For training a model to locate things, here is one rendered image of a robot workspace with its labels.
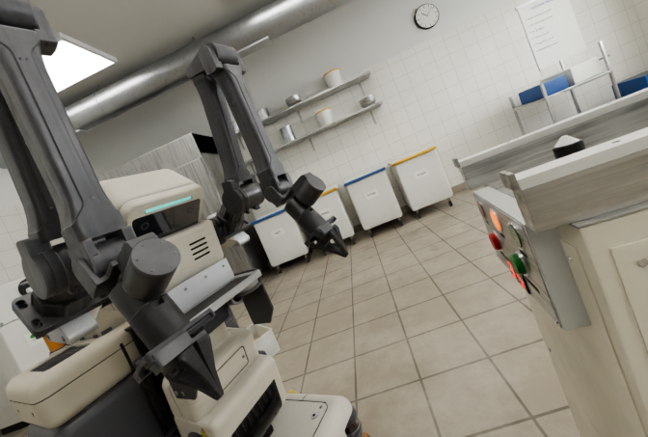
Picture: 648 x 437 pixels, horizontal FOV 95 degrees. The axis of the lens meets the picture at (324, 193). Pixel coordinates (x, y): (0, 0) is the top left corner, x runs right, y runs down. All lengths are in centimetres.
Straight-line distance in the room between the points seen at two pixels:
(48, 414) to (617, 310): 104
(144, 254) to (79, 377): 62
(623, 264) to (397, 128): 410
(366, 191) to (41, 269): 335
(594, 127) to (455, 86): 403
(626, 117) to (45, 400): 129
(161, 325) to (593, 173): 52
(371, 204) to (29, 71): 342
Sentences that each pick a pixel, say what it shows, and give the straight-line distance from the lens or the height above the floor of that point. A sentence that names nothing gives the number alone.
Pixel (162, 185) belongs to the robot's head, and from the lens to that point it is 81.
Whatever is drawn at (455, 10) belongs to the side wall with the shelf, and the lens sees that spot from 499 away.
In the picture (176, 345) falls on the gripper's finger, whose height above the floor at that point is 86.
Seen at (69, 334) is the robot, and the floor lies 90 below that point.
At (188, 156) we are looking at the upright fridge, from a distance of 395.
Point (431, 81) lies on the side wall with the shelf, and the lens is 461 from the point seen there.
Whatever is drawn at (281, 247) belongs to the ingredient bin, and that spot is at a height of 33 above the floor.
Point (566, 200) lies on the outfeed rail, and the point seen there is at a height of 86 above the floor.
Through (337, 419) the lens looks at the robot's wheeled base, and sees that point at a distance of 116.
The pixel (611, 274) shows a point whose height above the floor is 78.
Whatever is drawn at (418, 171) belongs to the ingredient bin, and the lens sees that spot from 377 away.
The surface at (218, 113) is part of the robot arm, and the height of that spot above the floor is 124.
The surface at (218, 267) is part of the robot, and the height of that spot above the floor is 86.
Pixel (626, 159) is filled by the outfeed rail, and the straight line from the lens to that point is 40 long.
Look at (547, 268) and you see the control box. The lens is 44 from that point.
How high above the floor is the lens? 98
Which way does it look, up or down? 4 degrees down
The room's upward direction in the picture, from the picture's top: 23 degrees counter-clockwise
